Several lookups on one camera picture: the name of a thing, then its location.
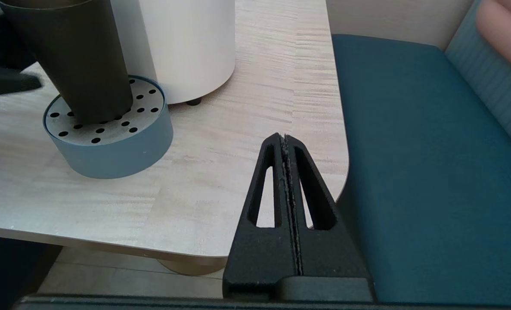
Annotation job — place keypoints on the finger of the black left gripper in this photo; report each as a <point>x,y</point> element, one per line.
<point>1,47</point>
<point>5,82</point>

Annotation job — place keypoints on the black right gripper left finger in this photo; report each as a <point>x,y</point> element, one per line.
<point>259,258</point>

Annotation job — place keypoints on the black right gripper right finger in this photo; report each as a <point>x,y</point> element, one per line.
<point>328,254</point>

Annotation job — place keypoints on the black tapered cup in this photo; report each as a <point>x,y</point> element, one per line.
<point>78,56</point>

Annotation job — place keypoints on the large dark tea dispenser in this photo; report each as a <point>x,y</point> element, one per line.
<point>186,43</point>

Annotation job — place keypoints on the teal right bench sofa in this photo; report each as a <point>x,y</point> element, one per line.
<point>432,172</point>

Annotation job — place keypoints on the large blue-grey perforated drip tray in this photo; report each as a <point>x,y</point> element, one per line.
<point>117,155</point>

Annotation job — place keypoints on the pink right bolster cushion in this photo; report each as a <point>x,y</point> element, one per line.
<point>509,34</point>

